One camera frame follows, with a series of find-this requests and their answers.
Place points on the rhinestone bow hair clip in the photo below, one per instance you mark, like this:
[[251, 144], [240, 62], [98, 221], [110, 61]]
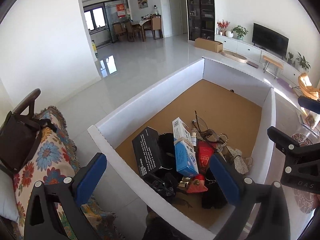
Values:
[[241, 164]]

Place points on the brown cardboard carton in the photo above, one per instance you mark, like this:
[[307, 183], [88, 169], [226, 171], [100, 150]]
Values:
[[209, 45]]

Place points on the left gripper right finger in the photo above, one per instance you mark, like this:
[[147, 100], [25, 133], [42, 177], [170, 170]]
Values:
[[272, 220]]

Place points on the white tv cabinet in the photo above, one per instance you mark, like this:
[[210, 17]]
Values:
[[256, 54]]

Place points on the black rectangular box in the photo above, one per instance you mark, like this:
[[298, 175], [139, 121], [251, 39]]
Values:
[[147, 151]]

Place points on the red foil packet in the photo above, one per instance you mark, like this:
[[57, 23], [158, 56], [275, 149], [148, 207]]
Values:
[[204, 151]]

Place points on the black flat television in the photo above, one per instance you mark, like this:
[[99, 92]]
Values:
[[269, 39]]

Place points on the green potted plant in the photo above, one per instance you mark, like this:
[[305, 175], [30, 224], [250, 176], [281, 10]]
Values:
[[240, 31]]

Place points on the red flower vase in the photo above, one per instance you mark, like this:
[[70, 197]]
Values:
[[222, 26]]

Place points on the wooden bench stool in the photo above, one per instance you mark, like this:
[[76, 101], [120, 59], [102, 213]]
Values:
[[277, 67]]

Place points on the black fuzzy hair clip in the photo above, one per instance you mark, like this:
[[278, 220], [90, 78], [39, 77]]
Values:
[[214, 196]]

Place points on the dining table with chairs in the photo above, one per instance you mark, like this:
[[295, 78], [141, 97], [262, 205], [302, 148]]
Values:
[[130, 30]]

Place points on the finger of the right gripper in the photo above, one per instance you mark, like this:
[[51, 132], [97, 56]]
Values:
[[308, 103], [294, 153]]

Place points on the gold pearl hair claw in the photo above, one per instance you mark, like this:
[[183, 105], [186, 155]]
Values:
[[218, 141]]

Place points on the dark display cabinet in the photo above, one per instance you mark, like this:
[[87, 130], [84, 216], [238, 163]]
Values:
[[201, 19]]

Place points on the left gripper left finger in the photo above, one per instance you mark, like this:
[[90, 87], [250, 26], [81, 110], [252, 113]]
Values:
[[42, 220]]

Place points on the orange lounge chair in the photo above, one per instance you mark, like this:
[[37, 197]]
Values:
[[306, 87]]

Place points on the floral cushion chair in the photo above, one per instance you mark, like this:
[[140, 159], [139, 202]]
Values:
[[37, 147]]

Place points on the blue white ointment box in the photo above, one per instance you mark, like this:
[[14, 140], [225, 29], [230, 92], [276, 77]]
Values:
[[180, 132]]

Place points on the gold cosmetic tube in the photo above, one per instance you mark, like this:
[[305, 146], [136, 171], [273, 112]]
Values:
[[193, 137]]

